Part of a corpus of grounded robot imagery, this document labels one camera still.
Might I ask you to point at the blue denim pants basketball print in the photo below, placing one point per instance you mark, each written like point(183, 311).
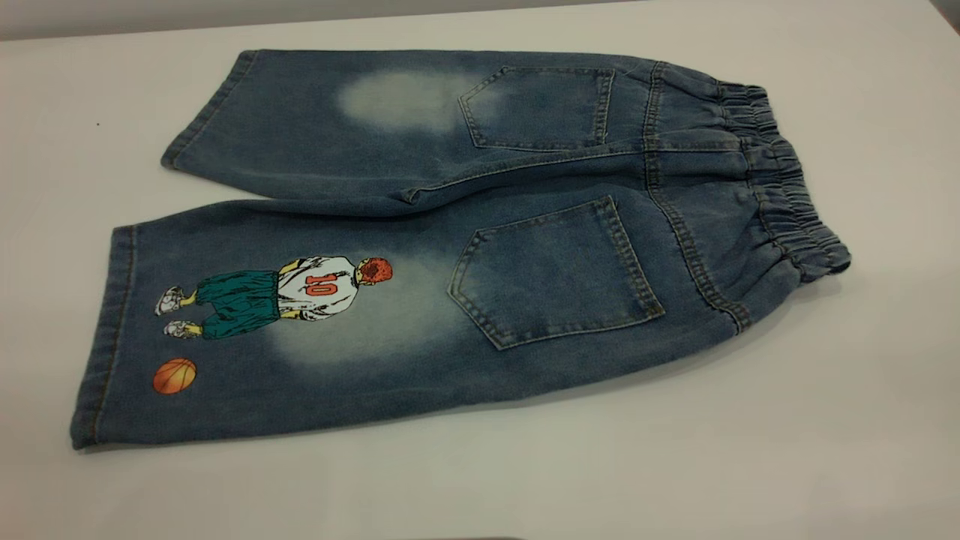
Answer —
point(525, 262)

